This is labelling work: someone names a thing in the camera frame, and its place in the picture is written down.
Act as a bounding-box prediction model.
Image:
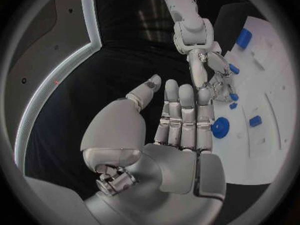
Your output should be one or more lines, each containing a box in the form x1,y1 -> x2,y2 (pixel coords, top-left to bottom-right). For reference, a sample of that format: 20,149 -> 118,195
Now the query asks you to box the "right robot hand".
186,48 -> 239,104

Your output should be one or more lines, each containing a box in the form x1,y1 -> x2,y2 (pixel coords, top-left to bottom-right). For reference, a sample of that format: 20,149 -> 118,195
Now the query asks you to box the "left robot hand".
79,74 -> 227,225

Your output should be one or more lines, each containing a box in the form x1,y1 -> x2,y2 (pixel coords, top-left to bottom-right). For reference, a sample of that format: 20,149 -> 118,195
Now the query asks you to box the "large blue cylinder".
235,28 -> 254,50

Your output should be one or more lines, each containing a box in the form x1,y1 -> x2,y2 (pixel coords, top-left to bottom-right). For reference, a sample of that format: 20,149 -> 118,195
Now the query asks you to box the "white task board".
210,15 -> 299,186

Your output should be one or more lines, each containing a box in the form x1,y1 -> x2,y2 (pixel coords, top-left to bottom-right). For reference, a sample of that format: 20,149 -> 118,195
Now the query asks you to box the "blue gear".
210,116 -> 231,139

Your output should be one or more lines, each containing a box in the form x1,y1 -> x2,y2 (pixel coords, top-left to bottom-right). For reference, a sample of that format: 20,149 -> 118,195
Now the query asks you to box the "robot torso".
4,0 -> 104,171

